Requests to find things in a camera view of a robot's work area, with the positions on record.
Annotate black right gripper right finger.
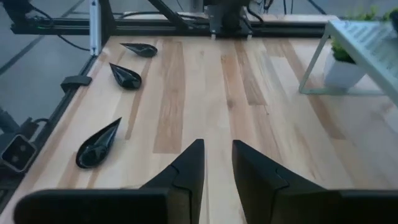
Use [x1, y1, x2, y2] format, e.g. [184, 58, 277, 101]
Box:
[232, 139, 341, 224]

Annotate green plant in white pot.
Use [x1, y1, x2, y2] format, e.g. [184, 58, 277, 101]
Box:
[323, 6, 398, 90]

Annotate green perforated metal shelf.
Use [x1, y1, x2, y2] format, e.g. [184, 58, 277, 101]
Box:
[298, 20, 398, 108]

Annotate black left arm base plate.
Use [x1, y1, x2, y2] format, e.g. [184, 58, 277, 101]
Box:
[205, 4, 253, 40]

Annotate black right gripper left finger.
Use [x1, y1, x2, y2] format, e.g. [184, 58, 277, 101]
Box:
[139, 138, 206, 224]

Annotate table-level camera box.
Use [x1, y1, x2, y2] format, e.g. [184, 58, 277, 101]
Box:
[0, 133, 38, 174]

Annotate silver aluminium post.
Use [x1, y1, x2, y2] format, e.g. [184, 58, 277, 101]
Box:
[89, 0, 102, 57]

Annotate black edge clamp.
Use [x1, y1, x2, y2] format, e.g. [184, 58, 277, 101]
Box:
[60, 75, 93, 93]

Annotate black teardrop mini plate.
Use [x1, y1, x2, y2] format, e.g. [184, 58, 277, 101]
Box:
[119, 42, 159, 58]
[109, 62, 142, 91]
[75, 117, 123, 169]

